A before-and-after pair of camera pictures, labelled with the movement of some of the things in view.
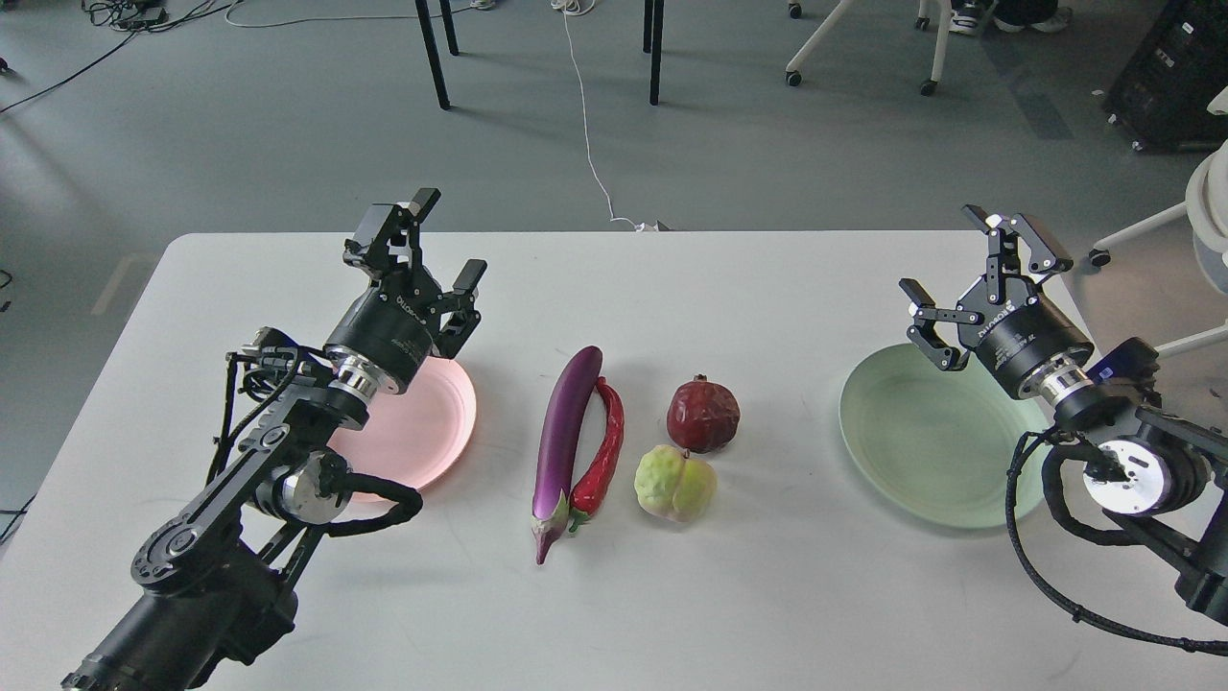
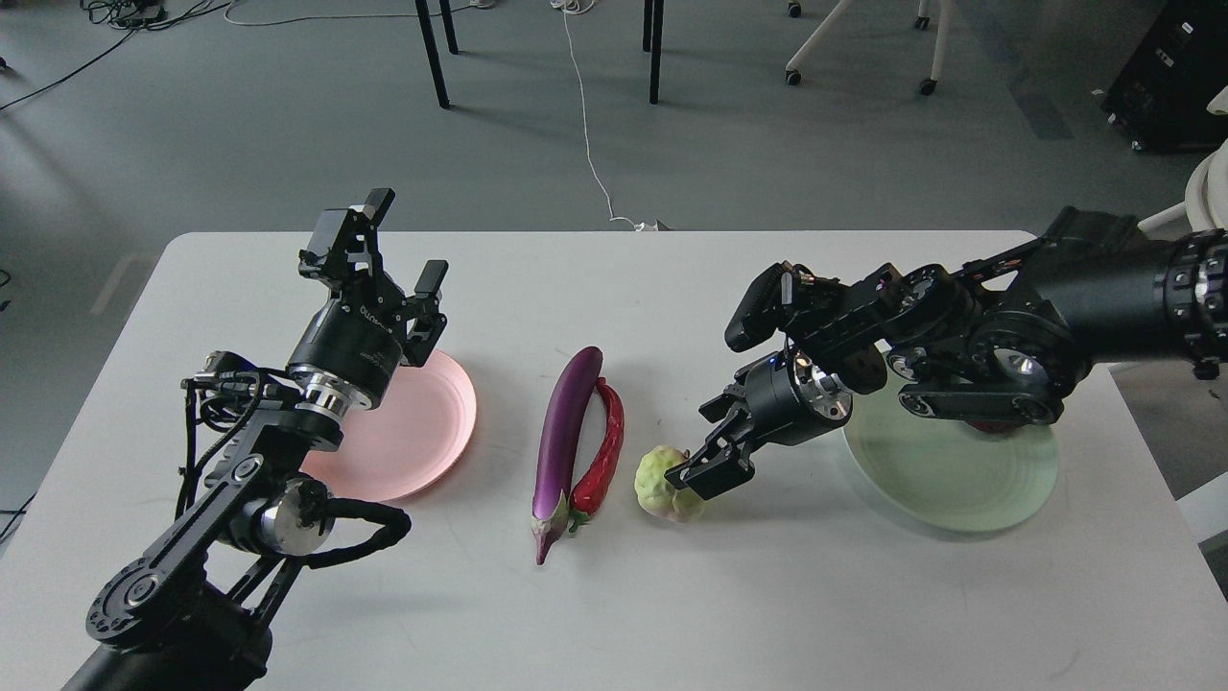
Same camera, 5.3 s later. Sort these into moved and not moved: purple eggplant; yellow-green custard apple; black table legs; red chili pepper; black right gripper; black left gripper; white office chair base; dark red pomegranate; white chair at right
Moved: black left gripper; black right gripper; dark red pomegranate
Not moved: yellow-green custard apple; black table legs; white office chair base; white chair at right; red chili pepper; purple eggplant
